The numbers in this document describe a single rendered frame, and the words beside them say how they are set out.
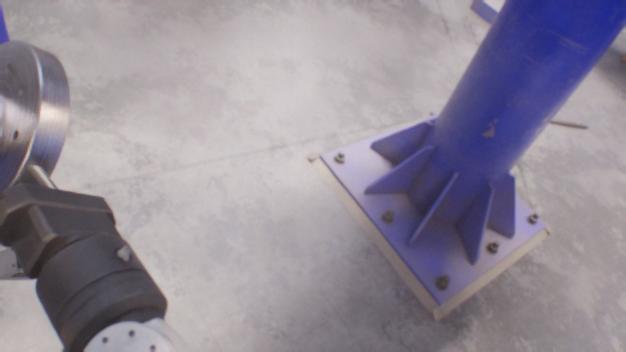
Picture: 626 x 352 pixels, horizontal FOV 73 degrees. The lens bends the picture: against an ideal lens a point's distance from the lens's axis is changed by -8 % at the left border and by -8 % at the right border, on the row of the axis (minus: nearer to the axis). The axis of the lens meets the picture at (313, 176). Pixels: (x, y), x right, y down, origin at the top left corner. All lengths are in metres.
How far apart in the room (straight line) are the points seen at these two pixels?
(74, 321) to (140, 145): 1.43
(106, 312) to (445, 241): 1.51
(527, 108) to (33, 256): 1.30
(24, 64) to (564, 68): 1.24
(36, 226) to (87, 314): 0.10
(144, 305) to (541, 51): 1.20
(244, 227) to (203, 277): 0.23
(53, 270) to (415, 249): 1.41
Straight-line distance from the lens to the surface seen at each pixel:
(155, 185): 1.65
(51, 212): 0.43
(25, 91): 0.55
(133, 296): 0.37
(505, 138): 1.51
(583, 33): 1.35
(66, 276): 0.39
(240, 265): 1.49
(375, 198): 1.74
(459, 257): 1.75
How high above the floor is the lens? 1.29
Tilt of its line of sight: 47 degrees down
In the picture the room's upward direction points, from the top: 21 degrees clockwise
